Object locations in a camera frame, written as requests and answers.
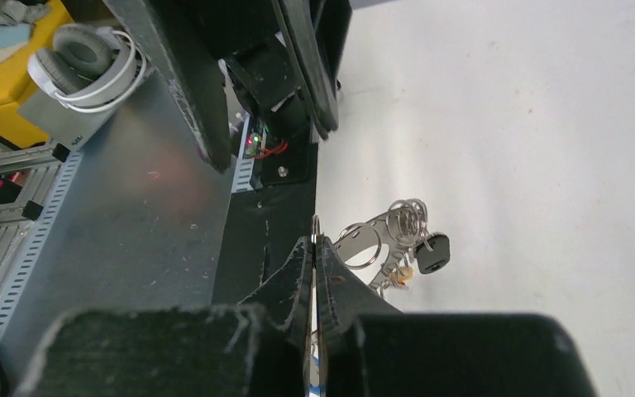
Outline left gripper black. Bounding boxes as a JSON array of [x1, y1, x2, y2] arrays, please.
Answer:
[[105, 0, 353, 173]]

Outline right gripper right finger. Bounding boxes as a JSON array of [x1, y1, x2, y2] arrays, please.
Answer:
[[315, 236, 596, 396]]

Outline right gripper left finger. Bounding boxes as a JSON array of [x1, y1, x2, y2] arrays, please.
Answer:
[[15, 237, 313, 396]]

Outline yellow tag key on disc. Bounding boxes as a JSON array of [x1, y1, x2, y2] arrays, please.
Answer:
[[393, 266, 413, 288]]

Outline black head key on disc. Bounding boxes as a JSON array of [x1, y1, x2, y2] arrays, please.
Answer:
[[414, 233, 451, 275]]

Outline left electronics board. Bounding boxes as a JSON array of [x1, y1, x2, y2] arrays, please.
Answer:
[[241, 124, 289, 160]]

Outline white headphones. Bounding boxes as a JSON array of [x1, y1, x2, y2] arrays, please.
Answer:
[[27, 23, 148, 114]]

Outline yellow box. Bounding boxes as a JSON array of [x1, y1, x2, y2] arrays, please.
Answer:
[[0, 1, 73, 149]]

